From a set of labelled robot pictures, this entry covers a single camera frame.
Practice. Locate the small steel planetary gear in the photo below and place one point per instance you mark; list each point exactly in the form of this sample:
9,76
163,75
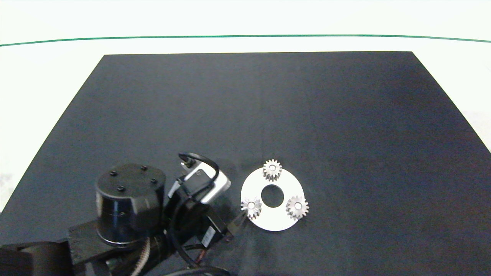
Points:
256,206
303,207
267,168

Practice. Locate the round white pin plate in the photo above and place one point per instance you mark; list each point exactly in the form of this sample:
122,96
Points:
272,221

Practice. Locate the dark mat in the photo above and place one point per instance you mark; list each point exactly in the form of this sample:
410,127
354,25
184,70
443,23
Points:
307,115

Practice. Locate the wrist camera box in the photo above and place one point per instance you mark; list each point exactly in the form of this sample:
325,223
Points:
209,186

